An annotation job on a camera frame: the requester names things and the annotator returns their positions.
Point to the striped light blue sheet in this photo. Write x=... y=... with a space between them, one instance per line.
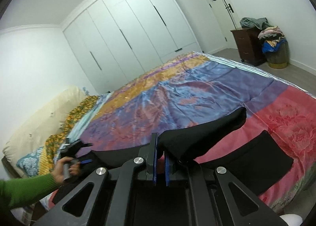
x=84 y=119

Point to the teal floral pillow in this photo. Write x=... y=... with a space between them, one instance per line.
x=29 y=164

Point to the multicolour floral bedspread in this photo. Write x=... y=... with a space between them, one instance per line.
x=194 y=89

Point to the black pants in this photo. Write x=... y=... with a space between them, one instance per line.
x=258 y=164

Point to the pile of clothes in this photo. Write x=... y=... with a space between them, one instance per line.
x=272 y=38

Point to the dark wooden nightstand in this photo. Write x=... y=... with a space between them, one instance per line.
x=249 y=45

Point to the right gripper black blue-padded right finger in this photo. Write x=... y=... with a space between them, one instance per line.
x=215 y=197

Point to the person's left hand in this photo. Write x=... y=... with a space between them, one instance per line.
x=57 y=173

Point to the yellow orange floral blanket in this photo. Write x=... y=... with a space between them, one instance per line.
x=54 y=142

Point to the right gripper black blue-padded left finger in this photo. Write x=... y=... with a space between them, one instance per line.
x=104 y=195

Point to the grey garment on nightstand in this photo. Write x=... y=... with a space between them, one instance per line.
x=260 y=23

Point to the white room door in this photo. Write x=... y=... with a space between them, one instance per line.
x=223 y=14

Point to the grey laundry basket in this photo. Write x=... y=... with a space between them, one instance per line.
x=279 y=59

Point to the white built-in wardrobe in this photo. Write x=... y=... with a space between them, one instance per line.
x=115 y=41

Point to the cream padded headboard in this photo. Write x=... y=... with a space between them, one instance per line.
x=48 y=120

